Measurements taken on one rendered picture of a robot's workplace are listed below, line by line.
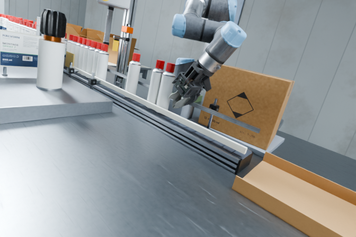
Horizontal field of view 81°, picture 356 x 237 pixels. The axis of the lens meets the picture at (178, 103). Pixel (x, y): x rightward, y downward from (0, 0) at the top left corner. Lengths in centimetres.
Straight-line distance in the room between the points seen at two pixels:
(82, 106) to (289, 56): 274
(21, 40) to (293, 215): 113
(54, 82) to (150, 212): 67
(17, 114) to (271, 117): 83
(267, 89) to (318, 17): 244
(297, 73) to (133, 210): 288
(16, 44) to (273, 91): 105
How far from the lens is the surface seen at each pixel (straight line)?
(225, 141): 67
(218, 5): 111
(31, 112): 79
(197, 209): 50
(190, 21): 75
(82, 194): 49
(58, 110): 82
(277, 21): 325
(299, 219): 57
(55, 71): 95
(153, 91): 86
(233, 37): 65
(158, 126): 81
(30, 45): 115
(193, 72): 68
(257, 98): 85
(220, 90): 88
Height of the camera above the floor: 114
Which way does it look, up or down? 14 degrees down
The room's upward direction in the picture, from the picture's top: 13 degrees clockwise
